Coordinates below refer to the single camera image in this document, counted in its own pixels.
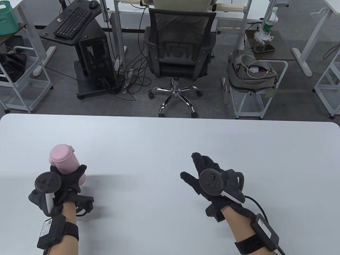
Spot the person's left hand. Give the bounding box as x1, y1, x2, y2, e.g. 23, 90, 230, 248
29, 164, 87, 217

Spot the person's right hand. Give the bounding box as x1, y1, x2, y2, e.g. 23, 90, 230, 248
180, 152, 257, 219

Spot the pink thermos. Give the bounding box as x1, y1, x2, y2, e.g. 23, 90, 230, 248
55, 157, 87, 187

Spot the pink thermos cap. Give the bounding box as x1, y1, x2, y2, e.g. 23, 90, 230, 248
49, 144, 75, 166

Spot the person's left forearm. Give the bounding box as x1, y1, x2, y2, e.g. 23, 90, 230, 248
48, 201, 80, 255

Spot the person's right forearm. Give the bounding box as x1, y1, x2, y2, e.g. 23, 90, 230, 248
220, 207, 267, 255

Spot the grey handheld controller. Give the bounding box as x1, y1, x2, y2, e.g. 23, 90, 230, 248
199, 169, 246, 203
35, 172, 62, 211

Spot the black wrist sensor box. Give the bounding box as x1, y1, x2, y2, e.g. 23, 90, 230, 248
251, 213, 280, 251
37, 215, 66, 249

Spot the grey backpack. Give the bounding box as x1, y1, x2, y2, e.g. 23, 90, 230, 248
227, 50, 279, 93

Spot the black mesh office chair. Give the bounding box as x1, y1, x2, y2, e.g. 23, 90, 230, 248
143, 8, 217, 118

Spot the white power strip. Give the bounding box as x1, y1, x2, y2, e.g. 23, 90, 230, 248
124, 69, 134, 93

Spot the black computer tower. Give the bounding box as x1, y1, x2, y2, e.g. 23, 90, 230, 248
76, 23, 117, 89

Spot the black smartphone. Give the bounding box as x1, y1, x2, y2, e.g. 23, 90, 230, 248
251, 44, 276, 53

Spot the black bag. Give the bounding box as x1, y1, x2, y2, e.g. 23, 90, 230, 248
0, 52, 27, 83

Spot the dark brown side table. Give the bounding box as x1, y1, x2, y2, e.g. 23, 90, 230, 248
0, 23, 27, 53
244, 29, 296, 61

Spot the white desk with T-leg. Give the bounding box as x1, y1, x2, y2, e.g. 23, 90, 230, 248
292, 0, 340, 77
13, 0, 57, 77

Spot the crumpled white plastic bag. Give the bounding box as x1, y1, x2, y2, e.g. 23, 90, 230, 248
254, 31, 274, 44

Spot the black rolling computer cart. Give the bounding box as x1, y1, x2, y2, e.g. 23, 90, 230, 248
39, 0, 118, 100

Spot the clear bottle with green label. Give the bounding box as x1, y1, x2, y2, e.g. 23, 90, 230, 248
262, 7, 279, 35

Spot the long white desk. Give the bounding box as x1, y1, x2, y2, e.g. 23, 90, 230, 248
102, 0, 269, 72

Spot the black keyboard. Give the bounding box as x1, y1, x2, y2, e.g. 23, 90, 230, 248
53, 6, 92, 39

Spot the green plastic basket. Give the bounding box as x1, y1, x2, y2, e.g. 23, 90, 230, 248
0, 1, 19, 35

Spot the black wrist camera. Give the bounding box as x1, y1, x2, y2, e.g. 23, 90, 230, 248
205, 203, 226, 223
72, 195, 95, 216

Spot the black wrist strap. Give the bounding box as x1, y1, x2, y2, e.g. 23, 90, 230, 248
234, 233, 263, 254
62, 222, 79, 241

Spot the white wire rolling cart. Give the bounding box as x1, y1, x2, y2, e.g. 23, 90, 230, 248
0, 46, 53, 113
223, 61, 289, 119
313, 42, 340, 119

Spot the bundle of black floor cables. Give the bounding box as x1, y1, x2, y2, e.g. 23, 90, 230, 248
106, 5, 160, 101

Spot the white charging cable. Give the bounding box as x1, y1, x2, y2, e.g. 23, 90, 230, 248
238, 54, 274, 79

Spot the beige wooden rail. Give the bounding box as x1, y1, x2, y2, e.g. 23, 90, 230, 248
215, 4, 245, 13

